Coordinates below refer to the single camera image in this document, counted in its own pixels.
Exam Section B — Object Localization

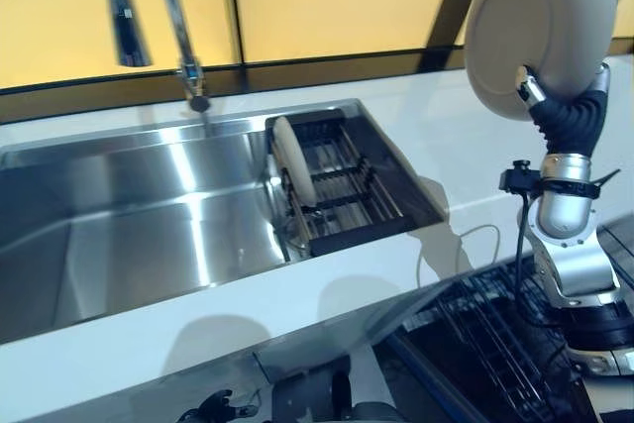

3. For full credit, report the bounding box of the yellow window with dark frame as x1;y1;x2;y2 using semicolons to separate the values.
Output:
0;0;634;97

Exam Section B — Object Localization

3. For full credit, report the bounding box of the stainless steel kitchen sink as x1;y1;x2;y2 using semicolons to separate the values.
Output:
0;97;448;346

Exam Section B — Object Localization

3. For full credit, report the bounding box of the cream round plate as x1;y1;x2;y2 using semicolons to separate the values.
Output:
272;115;319;210
462;0;620;123

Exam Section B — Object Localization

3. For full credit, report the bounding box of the open built-in dishwasher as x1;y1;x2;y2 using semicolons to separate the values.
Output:
370;222;634;423

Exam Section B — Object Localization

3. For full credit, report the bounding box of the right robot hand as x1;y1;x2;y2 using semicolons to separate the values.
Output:
514;61;611;155

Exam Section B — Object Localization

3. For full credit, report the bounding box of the chrome gooseneck kitchen faucet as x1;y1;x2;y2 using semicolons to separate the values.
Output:
95;0;213;113

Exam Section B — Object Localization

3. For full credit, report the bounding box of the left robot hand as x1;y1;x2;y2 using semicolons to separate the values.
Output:
180;389;259;423

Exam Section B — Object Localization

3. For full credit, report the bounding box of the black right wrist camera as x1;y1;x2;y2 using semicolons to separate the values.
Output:
498;159;544;194

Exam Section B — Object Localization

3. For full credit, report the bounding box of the dishwasher wire rack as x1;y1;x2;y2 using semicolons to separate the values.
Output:
399;262;595;423

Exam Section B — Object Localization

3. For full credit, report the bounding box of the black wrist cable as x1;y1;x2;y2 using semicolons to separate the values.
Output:
513;189;530;308

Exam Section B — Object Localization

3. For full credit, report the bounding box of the black sink dish rack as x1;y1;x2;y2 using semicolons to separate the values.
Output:
264;106;446;260

